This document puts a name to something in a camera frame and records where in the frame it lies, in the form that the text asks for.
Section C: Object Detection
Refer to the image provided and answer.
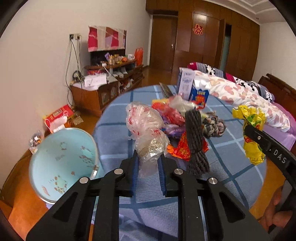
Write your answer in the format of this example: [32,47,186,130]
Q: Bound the blue Look juice carton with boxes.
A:
[189,80,210,109]

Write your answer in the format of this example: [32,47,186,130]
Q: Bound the heart pattern quilt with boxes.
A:
[194,70,290,132]

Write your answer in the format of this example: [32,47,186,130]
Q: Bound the purple snack wrapper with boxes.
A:
[162,124,186,139]

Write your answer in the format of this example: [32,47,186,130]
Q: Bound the person's right hand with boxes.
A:
[259,186,293,231]

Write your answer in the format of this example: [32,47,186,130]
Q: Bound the white tall milk carton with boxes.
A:
[176,67,195,100]

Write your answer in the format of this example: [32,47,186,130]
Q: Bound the red plastic bag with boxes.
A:
[152,102,185,126]

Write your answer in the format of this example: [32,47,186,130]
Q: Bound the dark patterned flat packet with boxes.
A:
[159,82,174,98]

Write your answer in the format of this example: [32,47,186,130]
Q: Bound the light blue trash bucket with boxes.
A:
[29,128,104,204]

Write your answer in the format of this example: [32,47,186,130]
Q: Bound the orange red foil wrapper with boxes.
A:
[166,131,209,162]

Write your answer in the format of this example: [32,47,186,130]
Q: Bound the white box on cabinet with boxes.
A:
[84,73,107,87]

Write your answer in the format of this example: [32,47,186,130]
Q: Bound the orange plastic bag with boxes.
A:
[134,48,144,66]

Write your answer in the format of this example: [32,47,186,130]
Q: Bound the yellow snack wrapper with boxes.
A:
[232,105,266,165]

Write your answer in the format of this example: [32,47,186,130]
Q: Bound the wooden TV cabinet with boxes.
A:
[70,60,144,116]

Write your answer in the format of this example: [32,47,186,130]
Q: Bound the red cardboard box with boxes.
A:
[43,104,74,133]

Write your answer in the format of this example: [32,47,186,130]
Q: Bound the wall power socket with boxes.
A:
[69,34,81,40]

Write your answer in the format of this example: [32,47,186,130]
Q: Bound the dark grey rope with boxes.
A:
[184,108,211,177]

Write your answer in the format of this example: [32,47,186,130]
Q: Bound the red double happiness decoration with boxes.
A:
[192,24,203,36]

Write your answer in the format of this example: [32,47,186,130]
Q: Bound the cow print pillow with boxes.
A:
[187,62,275,102]

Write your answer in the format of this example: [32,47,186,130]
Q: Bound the blue plaid tablecloth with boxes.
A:
[45,84,268,241]

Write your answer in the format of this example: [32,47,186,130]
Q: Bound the red patchwork cloth cover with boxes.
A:
[88,26,126,52]

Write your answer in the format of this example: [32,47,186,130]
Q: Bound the wooden door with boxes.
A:
[149,15,178,72]

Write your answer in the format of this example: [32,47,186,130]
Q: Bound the white mug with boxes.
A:
[127,54,135,61]

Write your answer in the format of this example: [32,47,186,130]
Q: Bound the clear red-printed plastic bag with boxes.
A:
[126,101,170,178]

